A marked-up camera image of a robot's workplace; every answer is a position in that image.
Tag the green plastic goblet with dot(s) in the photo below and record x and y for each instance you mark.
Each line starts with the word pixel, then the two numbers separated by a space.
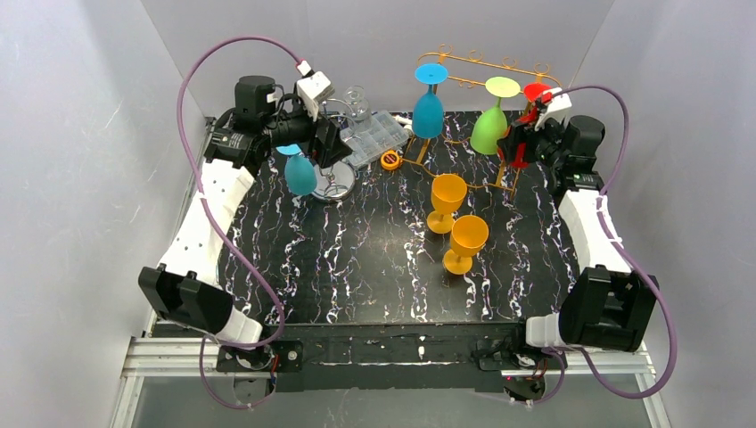
pixel 492 123

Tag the orange plastic goblet near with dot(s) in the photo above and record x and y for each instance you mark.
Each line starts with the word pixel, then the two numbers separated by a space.
pixel 467 237

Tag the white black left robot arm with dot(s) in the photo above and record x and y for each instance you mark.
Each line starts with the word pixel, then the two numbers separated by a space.
pixel 183 287

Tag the yellow tape measure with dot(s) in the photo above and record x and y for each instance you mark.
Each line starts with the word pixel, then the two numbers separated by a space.
pixel 391 160

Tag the clear plastic parts box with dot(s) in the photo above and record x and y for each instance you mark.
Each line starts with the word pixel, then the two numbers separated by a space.
pixel 373 138

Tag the orange plastic goblet far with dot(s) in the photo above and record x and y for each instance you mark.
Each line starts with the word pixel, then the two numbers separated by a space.
pixel 447 194

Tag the chrome spiral glass rack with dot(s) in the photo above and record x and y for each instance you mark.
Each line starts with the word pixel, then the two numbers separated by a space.
pixel 334 184

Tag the blue plastic goblet back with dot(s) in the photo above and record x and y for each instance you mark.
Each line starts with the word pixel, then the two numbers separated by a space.
pixel 428 113

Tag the red plastic goblet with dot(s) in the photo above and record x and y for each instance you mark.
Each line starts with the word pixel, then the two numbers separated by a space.
pixel 528 117

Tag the white small tool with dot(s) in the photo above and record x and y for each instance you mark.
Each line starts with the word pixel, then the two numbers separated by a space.
pixel 406 123

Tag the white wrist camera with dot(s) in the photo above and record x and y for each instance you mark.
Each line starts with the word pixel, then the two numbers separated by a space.
pixel 551 104
pixel 313 88

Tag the clear glass wine glass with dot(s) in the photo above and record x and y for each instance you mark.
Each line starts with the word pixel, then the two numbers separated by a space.
pixel 359 109

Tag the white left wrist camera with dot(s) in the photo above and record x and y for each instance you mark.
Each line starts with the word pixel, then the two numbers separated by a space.
pixel 313 88

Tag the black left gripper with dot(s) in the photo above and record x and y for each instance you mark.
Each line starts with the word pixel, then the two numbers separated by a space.
pixel 322 140

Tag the orange plastic goblet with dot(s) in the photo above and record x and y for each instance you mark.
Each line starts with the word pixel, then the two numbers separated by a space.
pixel 467 237
pixel 447 194

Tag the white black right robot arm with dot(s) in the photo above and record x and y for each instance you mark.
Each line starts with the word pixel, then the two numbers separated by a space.
pixel 610 305

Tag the gold wire glass rack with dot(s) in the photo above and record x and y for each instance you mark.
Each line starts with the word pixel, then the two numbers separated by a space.
pixel 540 74

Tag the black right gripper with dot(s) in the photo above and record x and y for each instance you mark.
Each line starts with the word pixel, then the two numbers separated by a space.
pixel 528 136

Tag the blue plastic goblet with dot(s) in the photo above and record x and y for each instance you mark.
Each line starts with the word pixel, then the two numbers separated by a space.
pixel 428 113
pixel 299 173

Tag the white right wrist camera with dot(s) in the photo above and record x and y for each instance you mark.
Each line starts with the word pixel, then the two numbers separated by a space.
pixel 551 104

